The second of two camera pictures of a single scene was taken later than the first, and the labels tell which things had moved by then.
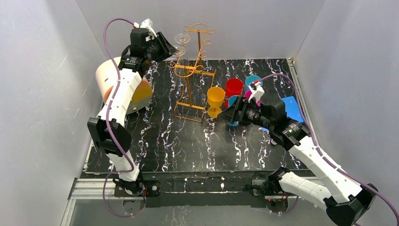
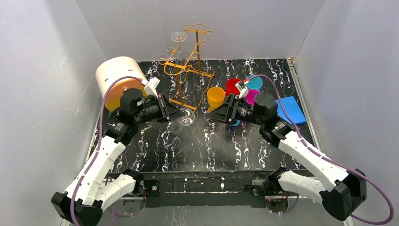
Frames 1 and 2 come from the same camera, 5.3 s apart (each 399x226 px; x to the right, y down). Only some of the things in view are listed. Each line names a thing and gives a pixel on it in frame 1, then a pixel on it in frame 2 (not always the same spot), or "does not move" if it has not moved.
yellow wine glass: x=215 y=96 does not move
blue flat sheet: x=292 y=110 does not move
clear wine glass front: x=180 y=51 -> x=188 y=119
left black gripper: x=165 y=45 -> x=163 y=108
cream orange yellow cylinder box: x=105 y=75 does not move
